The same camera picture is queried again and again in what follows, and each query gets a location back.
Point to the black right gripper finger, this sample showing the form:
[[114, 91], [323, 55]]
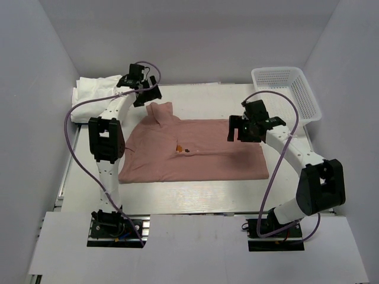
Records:
[[235, 124], [249, 137]]

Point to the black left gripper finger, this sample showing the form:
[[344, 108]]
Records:
[[140, 100], [154, 92]]

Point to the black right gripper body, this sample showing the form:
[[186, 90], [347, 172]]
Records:
[[247, 123]]

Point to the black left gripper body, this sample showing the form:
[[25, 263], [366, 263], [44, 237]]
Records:
[[145, 83]]

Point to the pink printed t shirt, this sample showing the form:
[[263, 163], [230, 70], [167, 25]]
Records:
[[165, 148]]

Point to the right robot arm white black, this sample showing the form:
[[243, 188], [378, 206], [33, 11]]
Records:
[[321, 184]]

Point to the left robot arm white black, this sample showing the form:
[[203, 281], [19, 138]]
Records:
[[106, 140]]

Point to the white folded t shirt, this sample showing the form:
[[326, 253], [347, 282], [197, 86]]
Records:
[[88, 89]]

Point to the white plastic mesh basket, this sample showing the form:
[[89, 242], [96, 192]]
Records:
[[292, 83]]

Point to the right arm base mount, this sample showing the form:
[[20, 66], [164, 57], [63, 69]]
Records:
[[290, 239]]

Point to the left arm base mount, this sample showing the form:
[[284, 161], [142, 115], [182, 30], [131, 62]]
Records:
[[112, 230]]

